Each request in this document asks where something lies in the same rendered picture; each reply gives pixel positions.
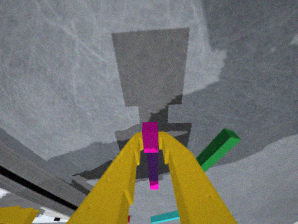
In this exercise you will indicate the purple rod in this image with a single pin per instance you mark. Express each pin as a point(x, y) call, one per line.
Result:
point(152, 160)

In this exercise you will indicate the magenta rod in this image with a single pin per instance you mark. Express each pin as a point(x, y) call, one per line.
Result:
point(150, 137)
point(153, 184)

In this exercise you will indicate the turquoise rod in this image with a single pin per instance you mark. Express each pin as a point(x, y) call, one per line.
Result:
point(165, 217)

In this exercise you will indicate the green rod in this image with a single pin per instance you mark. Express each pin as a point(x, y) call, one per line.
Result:
point(220, 145)

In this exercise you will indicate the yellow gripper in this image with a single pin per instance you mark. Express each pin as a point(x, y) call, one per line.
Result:
point(197, 200)

